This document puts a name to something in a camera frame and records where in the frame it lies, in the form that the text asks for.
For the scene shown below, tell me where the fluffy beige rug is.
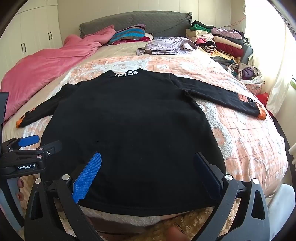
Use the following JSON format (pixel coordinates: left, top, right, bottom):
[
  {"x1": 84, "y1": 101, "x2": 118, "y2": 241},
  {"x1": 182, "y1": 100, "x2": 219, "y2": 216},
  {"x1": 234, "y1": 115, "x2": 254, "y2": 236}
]
[{"x1": 139, "y1": 204, "x2": 239, "y2": 241}]

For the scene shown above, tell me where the thin red cable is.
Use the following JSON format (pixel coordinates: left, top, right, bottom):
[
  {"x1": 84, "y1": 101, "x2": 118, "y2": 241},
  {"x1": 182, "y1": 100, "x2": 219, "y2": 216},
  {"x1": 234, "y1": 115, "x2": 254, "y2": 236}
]
[{"x1": 221, "y1": 10, "x2": 246, "y2": 31}]

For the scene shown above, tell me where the cream wardrobe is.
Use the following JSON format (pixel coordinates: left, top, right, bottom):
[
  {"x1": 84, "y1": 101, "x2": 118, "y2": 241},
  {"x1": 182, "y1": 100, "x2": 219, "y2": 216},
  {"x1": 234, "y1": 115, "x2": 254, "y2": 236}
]
[{"x1": 0, "y1": 0, "x2": 63, "y2": 78}]

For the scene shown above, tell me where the person's left hand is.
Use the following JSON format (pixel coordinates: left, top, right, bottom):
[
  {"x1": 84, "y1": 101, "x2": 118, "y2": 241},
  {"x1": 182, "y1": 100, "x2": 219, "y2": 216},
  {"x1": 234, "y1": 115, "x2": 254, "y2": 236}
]
[{"x1": 16, "y1": 178, "x2": 26, "y2": 201}]

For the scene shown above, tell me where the pink quilt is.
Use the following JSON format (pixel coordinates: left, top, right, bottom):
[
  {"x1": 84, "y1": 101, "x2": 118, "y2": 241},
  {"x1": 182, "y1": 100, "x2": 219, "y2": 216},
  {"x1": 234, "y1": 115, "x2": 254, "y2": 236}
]
[{"x1": 0, "y1": 25, "x2": 116, "y2": 121}]

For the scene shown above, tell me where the cream curtain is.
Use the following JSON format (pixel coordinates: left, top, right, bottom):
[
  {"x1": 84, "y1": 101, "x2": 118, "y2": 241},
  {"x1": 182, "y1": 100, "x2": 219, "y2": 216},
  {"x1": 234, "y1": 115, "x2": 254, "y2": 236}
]
[{"x1": 243, "y1": 0, "x2": 296, "y2": 117}]

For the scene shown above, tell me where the stack of folded clothes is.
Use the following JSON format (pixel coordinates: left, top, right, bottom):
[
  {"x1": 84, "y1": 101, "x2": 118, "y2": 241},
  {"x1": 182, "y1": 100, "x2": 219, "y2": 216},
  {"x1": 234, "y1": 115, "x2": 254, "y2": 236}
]
[{"x1": 186, "y1": 20, "x2": 250, "y2": 66}]

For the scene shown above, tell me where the grey bench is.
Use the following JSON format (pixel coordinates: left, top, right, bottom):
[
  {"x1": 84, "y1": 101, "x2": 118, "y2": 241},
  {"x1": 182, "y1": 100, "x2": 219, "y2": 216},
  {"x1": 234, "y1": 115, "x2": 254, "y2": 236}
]
[{"x1": 240, "y1": 42, "x2": 254, "y2": 66}]

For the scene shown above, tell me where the magenta cloth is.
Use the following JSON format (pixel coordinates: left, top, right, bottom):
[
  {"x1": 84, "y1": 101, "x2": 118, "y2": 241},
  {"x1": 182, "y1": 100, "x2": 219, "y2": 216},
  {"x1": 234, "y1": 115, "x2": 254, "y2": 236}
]
[{"x1": 116, "y1": 33, "x2": 154, "y2": 44}]

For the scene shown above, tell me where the orange checked tufted blanket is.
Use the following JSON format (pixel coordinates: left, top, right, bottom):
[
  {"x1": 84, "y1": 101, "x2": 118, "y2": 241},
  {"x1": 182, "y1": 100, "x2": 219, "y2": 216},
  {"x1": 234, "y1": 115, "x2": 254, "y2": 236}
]
[{"x1": 3, "y1": 56, "x2": 288, "y2": 200}]

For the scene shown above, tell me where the white plastic object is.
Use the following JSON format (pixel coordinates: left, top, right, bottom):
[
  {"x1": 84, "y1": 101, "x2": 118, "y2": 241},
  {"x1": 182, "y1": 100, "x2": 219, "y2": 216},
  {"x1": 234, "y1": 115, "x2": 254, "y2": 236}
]
[{"x1": 268, "y1": 184, "x2": 296, "y2": 233}]

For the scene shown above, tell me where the striped pillow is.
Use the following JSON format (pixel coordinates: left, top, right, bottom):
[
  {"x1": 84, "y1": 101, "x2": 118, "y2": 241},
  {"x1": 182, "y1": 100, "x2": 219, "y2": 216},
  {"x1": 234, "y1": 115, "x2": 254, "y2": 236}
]
[{"x1": 109, "y1": 24, "x2": 146, "y2": 44}]

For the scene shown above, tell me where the black sweater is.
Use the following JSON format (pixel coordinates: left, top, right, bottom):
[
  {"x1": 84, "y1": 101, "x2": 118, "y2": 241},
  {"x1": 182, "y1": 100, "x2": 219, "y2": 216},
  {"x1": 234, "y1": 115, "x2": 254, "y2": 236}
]
[{"x1": 16, "y1": 69, "x2": 267, "y2": 215}]

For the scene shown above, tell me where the floral laundry basket with clothes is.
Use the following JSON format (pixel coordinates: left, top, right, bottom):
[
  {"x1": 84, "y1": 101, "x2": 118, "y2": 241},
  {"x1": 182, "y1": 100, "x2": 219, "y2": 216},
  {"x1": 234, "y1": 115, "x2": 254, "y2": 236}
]
[{"x1": 228, "y1": 63, "x2": 265, "y2": 96}]

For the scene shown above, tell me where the beige bed sheet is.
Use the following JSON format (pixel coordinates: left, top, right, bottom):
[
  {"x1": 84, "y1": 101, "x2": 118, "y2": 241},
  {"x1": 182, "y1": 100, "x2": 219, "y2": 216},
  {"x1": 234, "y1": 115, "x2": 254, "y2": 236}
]
[{"x1": 88, "y1": 40, "x2": 223, "y2": 70}]

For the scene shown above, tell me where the red plastic bag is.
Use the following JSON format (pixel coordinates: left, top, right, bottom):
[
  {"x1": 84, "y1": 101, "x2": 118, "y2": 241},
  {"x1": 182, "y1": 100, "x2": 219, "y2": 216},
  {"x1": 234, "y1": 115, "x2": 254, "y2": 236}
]
[{"x1": 256, "y1": 92, "x2": 270, "y2": 106}]

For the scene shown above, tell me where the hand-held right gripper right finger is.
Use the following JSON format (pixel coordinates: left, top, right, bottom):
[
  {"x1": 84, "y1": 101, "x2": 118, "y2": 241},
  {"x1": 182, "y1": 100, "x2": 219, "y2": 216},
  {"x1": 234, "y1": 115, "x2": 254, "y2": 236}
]
[{"x1": 194, "y1": 152, "x2": 270, "y2": 241}]

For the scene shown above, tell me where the lavender garment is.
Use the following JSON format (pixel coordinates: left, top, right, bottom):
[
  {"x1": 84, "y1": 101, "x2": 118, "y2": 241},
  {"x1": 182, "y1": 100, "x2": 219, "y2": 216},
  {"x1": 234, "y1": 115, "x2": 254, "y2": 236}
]
[{"x1": 136, "y1": 37, "x2": 198, "y2": 56}]

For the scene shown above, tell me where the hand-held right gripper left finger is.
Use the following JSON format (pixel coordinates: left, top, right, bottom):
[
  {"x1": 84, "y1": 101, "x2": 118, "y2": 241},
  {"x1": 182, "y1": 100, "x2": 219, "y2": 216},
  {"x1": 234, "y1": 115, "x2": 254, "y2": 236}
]
[{"x1": 24, "y1": 152, "x2": 102, "y2": 241}]

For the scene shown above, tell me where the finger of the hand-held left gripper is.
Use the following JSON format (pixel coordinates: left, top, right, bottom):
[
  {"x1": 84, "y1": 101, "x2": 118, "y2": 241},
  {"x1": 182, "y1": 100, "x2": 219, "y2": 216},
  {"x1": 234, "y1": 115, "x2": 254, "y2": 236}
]
[
  {"x1": 32, "y1": 140, "x2": 63, "y2": 163},
  {"x1": 6, "y1": 135, "x2": 40, "y2": 151}
]

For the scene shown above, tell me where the grey padded headboard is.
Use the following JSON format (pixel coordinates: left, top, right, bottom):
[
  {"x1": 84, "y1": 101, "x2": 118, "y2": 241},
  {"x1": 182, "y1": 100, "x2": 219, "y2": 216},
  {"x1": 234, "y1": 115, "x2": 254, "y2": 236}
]
[{"x1": 79, "y1": 10, "x2": 193, "y2": 39}]

